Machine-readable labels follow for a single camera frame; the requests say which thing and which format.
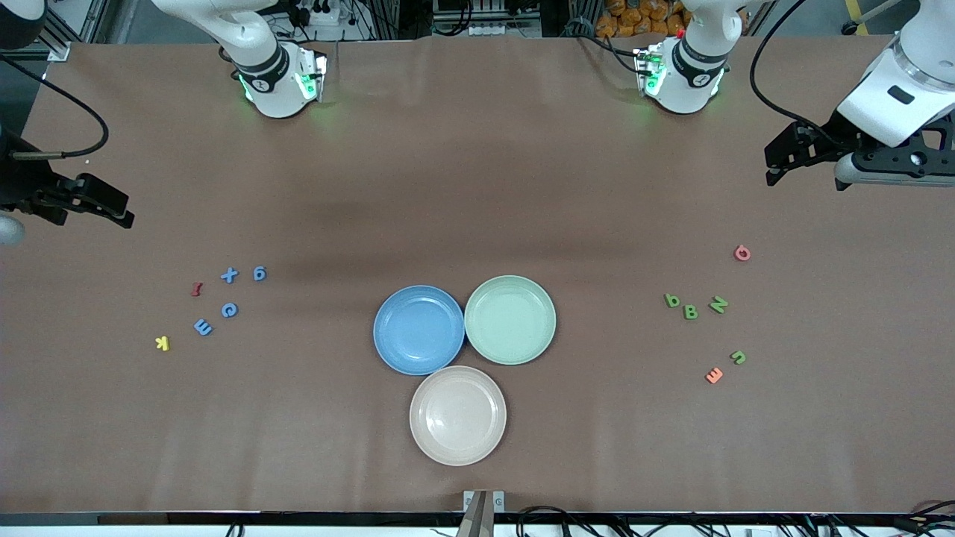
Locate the brown table cover sheet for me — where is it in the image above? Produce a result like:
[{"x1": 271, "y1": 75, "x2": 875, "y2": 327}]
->
[{"x1": 0, "y1": 34, "x2": 955, "y2": 515}]

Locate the bag of oranges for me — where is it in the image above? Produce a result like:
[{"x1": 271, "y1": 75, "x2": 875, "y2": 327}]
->
[{"x1": 595, "y1": 0, "x2": 691, "y2": 40}]

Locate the long white power strip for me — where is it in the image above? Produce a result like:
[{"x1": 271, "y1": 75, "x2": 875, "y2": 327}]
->
[{"x1": 469, "y1": 21, "x2": 539, "y2": 38}]

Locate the aluminium frame profile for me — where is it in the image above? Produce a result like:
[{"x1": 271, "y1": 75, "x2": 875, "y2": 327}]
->
[{"x1": 41, "y1": 15, "x2": 73, "y2": 63}]

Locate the blue plate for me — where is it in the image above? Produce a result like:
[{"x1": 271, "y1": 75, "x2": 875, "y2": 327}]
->
[{"x1": 373, "y1": 285, "x2": 467, "y2": 376}]

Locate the green plate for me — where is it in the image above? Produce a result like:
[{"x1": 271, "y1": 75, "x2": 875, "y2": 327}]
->
[{"x1": 464, "y1": 275, "x2": 557, "y2": 366}]

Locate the beige plate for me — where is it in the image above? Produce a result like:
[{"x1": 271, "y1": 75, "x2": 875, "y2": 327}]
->
[{"x1": 409, "y1": 365, "x2": 507, "y2": 467}]

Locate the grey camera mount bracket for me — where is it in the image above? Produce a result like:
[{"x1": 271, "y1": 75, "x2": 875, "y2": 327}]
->
[{"x1": 457, "y1": 489, "x2": 506, "y2": 537}]

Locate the white power strip with plugs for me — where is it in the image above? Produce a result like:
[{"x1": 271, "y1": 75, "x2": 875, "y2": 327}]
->
[{"x1": 287, "y1": 0, "x2": 340, "y2": 27}]

